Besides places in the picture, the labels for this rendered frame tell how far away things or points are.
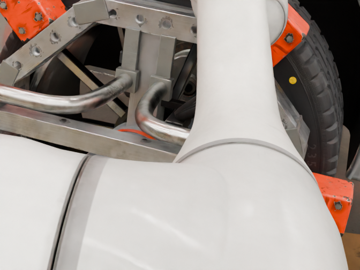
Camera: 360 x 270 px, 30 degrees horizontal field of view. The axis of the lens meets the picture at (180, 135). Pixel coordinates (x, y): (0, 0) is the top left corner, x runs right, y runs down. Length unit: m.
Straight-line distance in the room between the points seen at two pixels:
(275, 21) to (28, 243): 0.53
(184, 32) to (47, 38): 0.23
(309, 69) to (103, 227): 0.87
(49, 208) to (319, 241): 0.12
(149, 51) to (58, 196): 0.80
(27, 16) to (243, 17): 0.65
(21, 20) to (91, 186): 0.87
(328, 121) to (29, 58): 0.51
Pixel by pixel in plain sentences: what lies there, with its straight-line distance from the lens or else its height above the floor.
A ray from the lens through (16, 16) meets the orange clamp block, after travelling 1.15.
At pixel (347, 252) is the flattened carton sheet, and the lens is 2.72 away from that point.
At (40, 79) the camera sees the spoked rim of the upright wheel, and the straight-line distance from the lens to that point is 1.26.
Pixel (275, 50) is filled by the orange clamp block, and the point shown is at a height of 1.10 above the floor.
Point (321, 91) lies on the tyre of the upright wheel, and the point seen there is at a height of 1.02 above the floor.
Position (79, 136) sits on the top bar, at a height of 0.97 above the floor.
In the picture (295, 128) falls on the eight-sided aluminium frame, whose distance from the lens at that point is 1.05.
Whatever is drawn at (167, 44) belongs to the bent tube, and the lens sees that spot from 1.05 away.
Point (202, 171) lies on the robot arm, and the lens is 0.32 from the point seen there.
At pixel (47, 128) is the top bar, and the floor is 0.97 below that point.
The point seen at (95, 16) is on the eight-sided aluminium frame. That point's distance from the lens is 1.08.
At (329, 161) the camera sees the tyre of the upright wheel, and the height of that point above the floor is 0.91.
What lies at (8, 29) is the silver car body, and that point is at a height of 0.91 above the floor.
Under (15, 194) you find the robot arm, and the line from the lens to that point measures 0.28.
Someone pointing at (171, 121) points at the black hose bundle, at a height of 0.98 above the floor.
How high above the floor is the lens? 1.35
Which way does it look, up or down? 23 degrees down
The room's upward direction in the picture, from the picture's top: 9 degrees clockwise
